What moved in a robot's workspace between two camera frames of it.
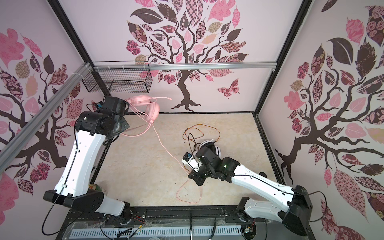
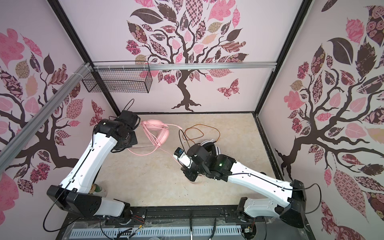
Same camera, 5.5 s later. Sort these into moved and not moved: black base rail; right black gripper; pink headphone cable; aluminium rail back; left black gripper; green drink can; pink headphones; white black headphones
Moved: left black gripper; pink headphones; pink headphone cable
Not moved: white black headphones; green drink can; black base rail; right black gripper; aluminium rail back
